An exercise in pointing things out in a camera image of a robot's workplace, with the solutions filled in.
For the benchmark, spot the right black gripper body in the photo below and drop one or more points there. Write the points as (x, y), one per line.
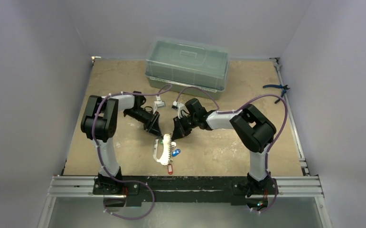
(180, 125)

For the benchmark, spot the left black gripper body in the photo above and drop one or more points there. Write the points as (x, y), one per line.
(140, 115)

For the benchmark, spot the blue key tag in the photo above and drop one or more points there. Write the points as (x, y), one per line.
(176, 152)

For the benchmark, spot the red key tag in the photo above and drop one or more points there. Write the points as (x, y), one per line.
(170, 169)

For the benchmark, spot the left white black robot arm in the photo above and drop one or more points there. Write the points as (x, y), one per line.
(99, 124)

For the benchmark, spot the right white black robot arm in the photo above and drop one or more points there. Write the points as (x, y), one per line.
(255, 131)

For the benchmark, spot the clear green plastic storage box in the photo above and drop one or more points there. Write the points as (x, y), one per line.
(185, 64)

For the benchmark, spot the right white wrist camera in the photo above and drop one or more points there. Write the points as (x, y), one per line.
(179, 107)

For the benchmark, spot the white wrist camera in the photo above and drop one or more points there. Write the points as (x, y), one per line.
(179, 107)
(158, 103)

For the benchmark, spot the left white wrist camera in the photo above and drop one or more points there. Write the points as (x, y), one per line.
(158, 103)

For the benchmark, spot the aluminium frame rail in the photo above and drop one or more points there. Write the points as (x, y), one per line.
(82, 186)

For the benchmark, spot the blue handled pliers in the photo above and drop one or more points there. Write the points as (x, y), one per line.
(281, 90)

